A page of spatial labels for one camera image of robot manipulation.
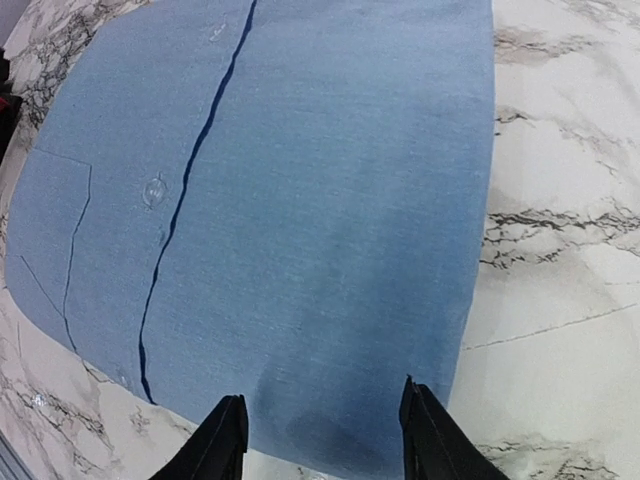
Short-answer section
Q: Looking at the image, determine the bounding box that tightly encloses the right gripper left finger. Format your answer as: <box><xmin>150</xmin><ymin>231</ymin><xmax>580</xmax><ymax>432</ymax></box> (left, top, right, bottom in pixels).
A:
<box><xmin>150</xmin><ymin>395</ymin><xmax>249</xmax><ymax>480</ymax></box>

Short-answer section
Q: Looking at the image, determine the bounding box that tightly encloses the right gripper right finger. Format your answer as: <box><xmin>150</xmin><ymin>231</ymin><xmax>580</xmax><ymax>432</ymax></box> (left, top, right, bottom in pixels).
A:
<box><xmin>399</xmin><ymin>377</ymin><xmax>507</xmax><ymax>480</ymax></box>

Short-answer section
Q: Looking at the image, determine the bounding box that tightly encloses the light blue long sleeve shirt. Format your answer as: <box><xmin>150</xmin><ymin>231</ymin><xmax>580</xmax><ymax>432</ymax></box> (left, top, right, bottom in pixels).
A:
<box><xmin>5</xmin><ymin>1</ymin><xmax>494</xmax><ymax>479</ymax></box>

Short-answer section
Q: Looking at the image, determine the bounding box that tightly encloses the red black plaid shirt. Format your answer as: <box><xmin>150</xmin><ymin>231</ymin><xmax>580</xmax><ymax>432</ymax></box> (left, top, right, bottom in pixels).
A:
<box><xmin>0</xmin><ymin>49</ymin><xmax>23</xmax><ymax>159</ymax></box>

